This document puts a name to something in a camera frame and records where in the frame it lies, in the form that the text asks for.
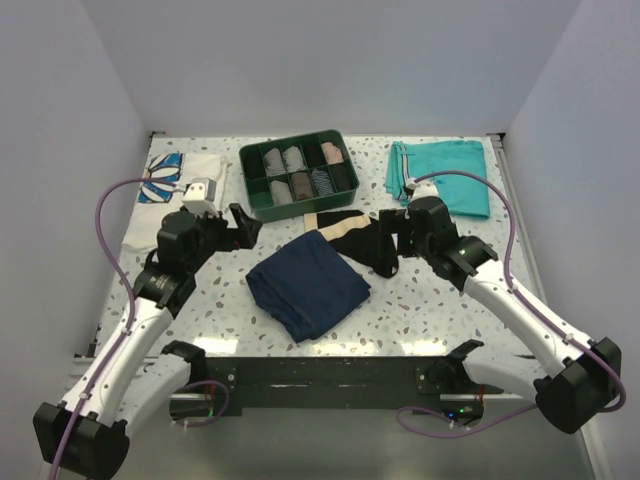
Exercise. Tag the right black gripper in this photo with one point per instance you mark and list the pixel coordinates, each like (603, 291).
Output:
(389, 223)

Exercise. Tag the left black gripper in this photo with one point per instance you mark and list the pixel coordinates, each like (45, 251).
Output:
(243, 237)

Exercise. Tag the black underwear beige waistband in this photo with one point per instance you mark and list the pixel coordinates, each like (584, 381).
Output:
(351, 233)

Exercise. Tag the navy blue garment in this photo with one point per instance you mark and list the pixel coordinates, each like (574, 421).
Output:
(307, 287)

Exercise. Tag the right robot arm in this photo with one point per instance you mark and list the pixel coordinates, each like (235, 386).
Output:
(575, 377)

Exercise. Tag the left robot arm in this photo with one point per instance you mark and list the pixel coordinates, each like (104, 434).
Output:
(89, 430)

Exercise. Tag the pink rolled underwear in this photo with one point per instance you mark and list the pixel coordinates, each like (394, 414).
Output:
(333, 154)

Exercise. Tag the beige grey rolled sock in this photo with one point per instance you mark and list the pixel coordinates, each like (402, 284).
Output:
(281, 193)

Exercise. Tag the green divided organizer tray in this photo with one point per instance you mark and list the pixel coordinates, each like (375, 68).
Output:
(257, 182)

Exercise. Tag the brown rolled sock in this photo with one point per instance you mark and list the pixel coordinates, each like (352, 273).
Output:
(302, 186)

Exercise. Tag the black rolled sock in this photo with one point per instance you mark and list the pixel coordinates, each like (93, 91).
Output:
(341, 177)

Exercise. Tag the teal folded shorts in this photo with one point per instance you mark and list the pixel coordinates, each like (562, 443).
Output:
(462, 195)

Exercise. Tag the light grey rolled sock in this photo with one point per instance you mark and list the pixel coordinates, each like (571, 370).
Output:
(293, 159)

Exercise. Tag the striped rolled sock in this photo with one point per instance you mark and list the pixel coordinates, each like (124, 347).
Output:
(322, 182)

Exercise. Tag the white daisy print shirt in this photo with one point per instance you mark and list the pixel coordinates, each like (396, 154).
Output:
(167, 176)

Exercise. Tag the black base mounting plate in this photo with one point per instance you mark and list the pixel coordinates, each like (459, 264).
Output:
(230, 385)

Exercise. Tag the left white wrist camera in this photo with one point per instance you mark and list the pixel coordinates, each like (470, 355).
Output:
(199, 197)

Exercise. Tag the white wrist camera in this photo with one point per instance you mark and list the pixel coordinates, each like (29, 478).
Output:
(420, 189)
(199, 197)

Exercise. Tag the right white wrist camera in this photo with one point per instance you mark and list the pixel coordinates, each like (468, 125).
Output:
(420, 189)

